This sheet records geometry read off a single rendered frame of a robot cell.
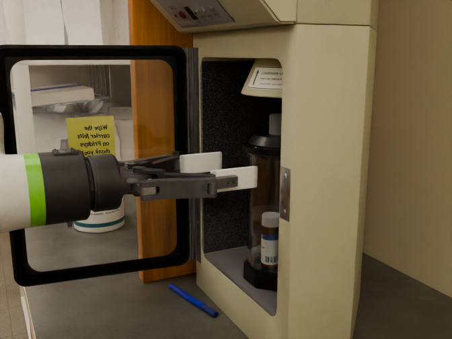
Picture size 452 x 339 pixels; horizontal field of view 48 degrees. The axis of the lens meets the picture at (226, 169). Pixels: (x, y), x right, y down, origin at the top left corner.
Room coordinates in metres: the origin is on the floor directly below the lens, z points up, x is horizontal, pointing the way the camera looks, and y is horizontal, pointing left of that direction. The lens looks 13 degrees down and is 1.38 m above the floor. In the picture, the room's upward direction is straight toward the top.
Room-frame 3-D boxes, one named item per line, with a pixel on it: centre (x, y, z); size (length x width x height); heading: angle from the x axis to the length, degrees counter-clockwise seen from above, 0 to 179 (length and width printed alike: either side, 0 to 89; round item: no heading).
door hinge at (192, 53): (0.88, 0.06, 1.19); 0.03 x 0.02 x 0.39; 26
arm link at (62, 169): (0.62, 0.21, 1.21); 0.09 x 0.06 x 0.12; 26
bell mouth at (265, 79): (0.78, -0.11, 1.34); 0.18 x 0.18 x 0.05
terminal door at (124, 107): (0.83, 0.21, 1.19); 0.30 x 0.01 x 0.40; 109
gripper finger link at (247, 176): (0.67, -0.01, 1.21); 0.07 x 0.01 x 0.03; 116
